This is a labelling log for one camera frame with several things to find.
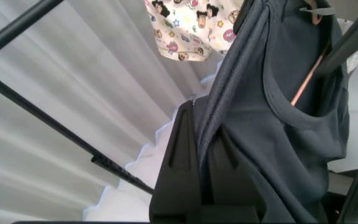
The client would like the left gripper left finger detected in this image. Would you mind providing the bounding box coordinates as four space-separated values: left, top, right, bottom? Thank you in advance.
149 100 202 223

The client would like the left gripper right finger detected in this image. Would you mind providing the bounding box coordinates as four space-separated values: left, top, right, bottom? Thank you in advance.
200 124 267 223

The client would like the dark grey garment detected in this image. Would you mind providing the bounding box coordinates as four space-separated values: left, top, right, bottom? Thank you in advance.
193 0 351 223

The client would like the pink clothes hanger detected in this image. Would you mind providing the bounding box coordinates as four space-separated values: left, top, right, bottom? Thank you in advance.
290 0 332 106

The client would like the cream printed garment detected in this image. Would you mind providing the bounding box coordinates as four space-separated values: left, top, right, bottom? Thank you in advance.
144 0 245 62

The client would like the black clothes rack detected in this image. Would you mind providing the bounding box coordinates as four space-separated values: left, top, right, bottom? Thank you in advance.
0 0 358 196

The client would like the white curtain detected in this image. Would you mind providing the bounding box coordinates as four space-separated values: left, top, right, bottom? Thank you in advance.
0 0 226 223

